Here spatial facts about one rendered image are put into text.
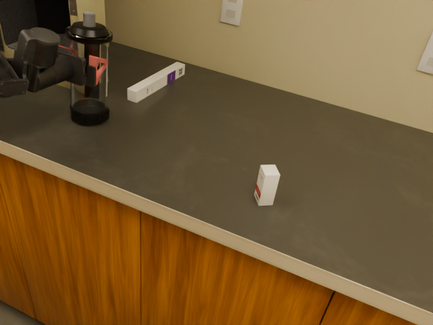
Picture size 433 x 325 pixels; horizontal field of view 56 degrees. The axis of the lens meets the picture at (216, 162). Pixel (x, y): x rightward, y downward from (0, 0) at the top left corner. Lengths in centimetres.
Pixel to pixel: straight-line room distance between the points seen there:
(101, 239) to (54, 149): 26
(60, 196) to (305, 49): 85
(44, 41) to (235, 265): 60
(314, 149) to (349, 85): 34
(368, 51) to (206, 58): 55
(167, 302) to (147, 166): 38
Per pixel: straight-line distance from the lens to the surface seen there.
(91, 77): 99
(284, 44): 138
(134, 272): 112
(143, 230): 99
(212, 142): 106
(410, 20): 131
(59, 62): 97
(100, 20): 125
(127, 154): 100
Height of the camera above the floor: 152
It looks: 36 degrees down
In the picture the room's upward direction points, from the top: 8 degrees clockwise
